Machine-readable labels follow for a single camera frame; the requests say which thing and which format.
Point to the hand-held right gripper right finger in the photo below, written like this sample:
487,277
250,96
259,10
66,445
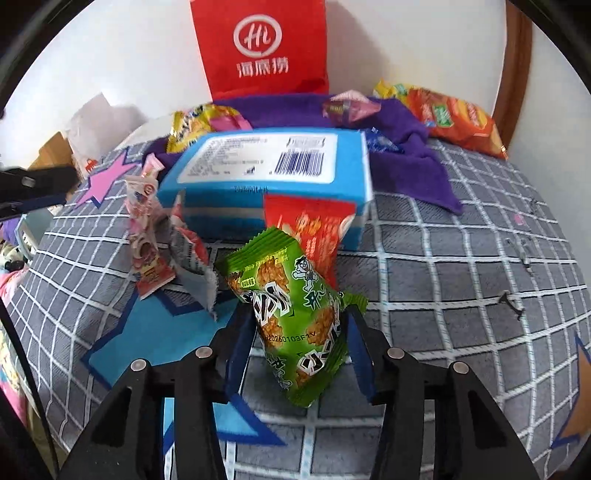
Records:
364,369

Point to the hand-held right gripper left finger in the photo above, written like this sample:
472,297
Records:
238,364

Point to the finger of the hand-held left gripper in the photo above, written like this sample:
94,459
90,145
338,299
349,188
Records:
32,206
41,177

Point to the green snack packet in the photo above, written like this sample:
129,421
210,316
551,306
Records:
286,295

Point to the pale pink snack packet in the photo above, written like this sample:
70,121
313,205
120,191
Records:
141,194
152,167

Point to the white and red snack packet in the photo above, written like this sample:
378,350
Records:
191,258

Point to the yellow snack packet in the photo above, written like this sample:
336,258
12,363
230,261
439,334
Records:
194,127

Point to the pink panda snack packet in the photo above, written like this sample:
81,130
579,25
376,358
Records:
351,108

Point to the pink paper star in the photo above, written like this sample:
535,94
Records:
101,182

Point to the white plastic bag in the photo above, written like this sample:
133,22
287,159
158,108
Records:
97,124

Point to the blue paper star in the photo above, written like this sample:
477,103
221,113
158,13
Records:
152,341

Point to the grey checked bedsheet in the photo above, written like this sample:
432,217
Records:
438,300

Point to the red swirl snack packet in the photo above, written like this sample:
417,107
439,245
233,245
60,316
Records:
150,265

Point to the blue tissue box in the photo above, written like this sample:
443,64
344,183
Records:
231,157

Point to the purple towel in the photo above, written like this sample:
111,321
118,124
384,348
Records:
415,161

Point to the orange paper star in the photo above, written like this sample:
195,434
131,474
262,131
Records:
577,410

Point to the blue snack packet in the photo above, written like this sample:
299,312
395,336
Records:
383,142

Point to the red paper bag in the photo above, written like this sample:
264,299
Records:
258,46

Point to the orange chips bag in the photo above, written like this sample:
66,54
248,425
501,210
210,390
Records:
461,122

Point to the yellow chips bag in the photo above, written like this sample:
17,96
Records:
390,90

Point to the brown wooden door frame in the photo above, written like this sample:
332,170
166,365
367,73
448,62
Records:
515,69

